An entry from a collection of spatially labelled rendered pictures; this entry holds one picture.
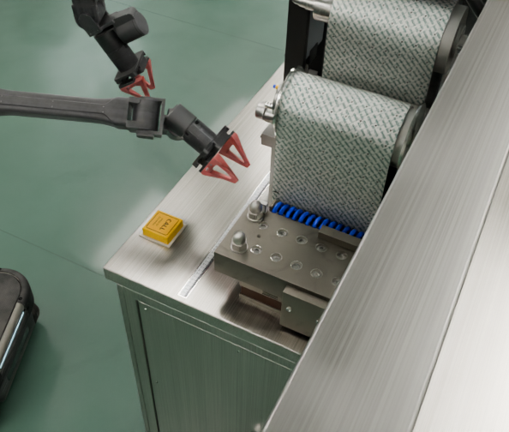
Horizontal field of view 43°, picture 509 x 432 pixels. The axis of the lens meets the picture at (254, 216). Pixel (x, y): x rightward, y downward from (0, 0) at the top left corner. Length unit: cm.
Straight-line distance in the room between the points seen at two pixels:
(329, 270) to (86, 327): 139
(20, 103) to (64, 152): 180
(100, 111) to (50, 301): 133
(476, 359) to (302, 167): 71
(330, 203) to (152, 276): 42
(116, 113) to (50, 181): 172
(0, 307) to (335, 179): 138
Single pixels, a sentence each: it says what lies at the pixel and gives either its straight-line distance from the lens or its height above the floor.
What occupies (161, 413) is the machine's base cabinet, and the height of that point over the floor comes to 30.
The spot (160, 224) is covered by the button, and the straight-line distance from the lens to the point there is 151.
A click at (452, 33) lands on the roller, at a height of 138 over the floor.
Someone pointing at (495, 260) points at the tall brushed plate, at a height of 144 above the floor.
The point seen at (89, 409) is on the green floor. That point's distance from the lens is 232.
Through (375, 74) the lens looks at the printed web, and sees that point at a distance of 143.
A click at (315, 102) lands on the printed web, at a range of 125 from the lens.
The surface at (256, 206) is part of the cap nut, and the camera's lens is 134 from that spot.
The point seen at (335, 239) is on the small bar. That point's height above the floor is 104.
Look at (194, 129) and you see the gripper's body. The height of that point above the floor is 116.
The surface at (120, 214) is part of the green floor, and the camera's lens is 287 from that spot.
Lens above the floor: 201
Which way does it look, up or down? 45 degrees down
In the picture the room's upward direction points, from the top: 2 degrees clockwise
